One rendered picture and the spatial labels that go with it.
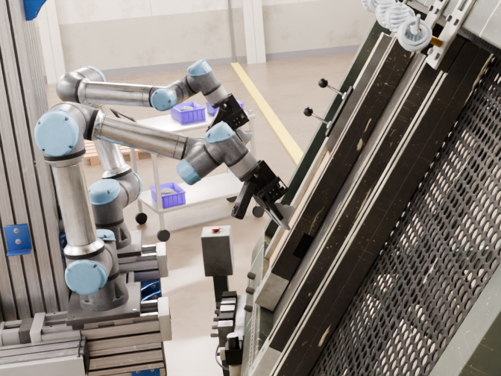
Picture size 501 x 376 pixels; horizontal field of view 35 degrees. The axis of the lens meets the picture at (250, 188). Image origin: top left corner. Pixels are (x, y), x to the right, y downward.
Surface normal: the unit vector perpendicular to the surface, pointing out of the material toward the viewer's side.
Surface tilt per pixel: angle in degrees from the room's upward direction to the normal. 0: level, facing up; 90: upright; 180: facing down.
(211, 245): 90
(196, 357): 0
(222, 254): 90
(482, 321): 59
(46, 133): 82
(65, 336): 90
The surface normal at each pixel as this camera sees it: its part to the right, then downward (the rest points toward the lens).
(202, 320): -0.08, -0.95
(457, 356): -0.90, -0.43
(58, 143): -0.02, 0.18
